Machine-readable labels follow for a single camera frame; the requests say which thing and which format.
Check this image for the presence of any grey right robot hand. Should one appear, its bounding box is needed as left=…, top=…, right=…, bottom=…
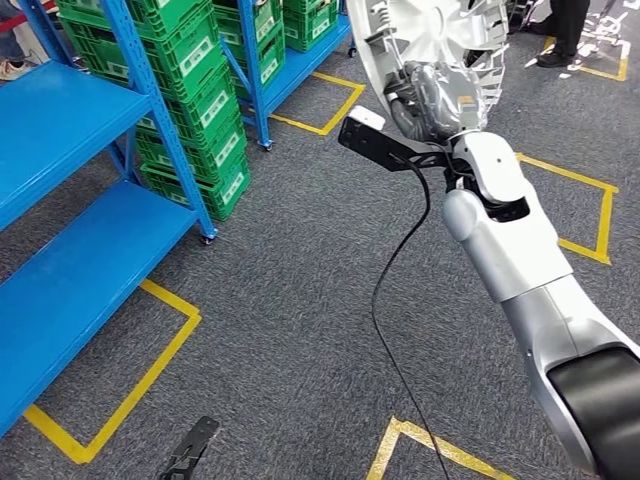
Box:
left=387, top=60, right=488, bottom=144

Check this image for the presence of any silver wheel hubcap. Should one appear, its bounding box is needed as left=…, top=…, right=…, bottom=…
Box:
left=346, top=0, right=511, bottom=137

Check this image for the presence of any red barrier belt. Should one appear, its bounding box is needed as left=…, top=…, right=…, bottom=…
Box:
left=0, top=0, right=57, bottom=33

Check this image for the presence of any yellow floor tape square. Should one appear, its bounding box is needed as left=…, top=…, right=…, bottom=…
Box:
left=23, top=278, right=202, bottom=465

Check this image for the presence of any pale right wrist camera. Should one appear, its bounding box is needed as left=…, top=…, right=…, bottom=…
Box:
left=348, top=105, right=386, bottom=132

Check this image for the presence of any black camera cable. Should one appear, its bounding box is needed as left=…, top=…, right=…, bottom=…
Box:
left=371, top=155, right=451, bottom=480

